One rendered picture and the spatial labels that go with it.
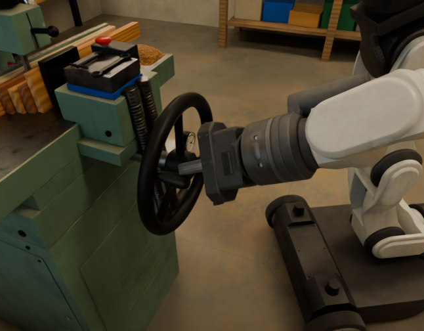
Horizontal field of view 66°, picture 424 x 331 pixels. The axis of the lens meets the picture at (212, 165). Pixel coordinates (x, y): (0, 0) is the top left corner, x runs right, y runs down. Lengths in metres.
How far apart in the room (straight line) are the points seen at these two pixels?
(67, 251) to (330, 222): 1.06
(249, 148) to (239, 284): 1.06
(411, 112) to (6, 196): 0.55
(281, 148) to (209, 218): 1.26
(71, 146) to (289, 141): 0.42
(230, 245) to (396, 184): 0.78
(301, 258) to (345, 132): 0.98
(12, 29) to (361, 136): 0.59
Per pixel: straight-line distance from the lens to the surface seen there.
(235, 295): 1.40
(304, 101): 0.43
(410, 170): 1.03
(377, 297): 1.33
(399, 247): 1.32
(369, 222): 1.22
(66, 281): 0.80
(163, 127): 0.54
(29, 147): 0.63
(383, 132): 0.35
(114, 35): 0.97
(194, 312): 1.37
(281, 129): 0.40
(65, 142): 0.65
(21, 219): 0.68
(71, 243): 0.75
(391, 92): 0.36
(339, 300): 1.22
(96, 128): 0.64
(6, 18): 0.71
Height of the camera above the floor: 1.23
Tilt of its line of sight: 40 degrees down
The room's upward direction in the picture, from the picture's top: straight up
